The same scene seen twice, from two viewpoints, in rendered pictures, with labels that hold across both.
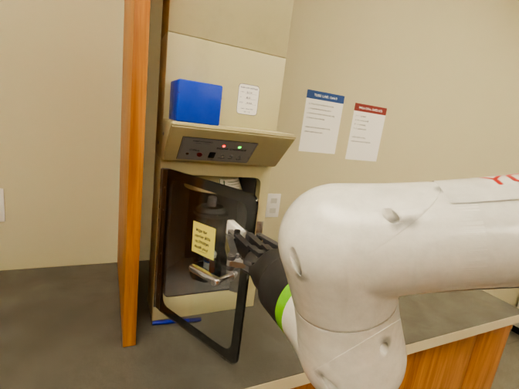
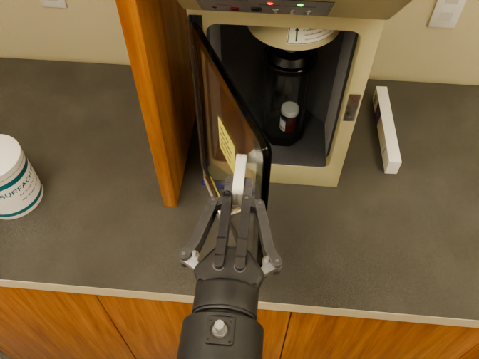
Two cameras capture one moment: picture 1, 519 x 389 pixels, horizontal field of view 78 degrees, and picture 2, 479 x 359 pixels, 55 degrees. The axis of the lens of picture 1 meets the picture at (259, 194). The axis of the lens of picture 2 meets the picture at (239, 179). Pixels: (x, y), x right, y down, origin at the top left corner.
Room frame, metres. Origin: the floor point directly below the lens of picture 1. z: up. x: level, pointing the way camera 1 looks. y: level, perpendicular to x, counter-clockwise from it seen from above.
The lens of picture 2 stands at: (0.28, -0.16, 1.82)
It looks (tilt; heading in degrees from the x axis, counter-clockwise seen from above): 53 degrees down; 32
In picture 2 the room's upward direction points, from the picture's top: straight up
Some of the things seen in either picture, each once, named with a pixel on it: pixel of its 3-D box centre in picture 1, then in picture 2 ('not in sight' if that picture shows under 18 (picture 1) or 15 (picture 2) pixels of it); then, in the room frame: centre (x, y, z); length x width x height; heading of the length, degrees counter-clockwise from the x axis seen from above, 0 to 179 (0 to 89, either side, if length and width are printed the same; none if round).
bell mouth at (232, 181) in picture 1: (215, 178); (294, 8); (0.97, 0.14, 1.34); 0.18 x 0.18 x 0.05
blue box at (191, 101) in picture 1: (195, 103); not in sight; (0.78, 0.18, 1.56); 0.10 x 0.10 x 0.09; 26
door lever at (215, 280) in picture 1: (211, 272); (225, 196); (0.64, 0.08, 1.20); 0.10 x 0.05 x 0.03; 53
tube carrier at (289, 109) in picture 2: not in sight; (286, 94); (0.97, 0.14, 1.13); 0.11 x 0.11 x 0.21
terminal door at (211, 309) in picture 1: (198, 261); (227, 162); (0.71, 0.12, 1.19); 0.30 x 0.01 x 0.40; 53
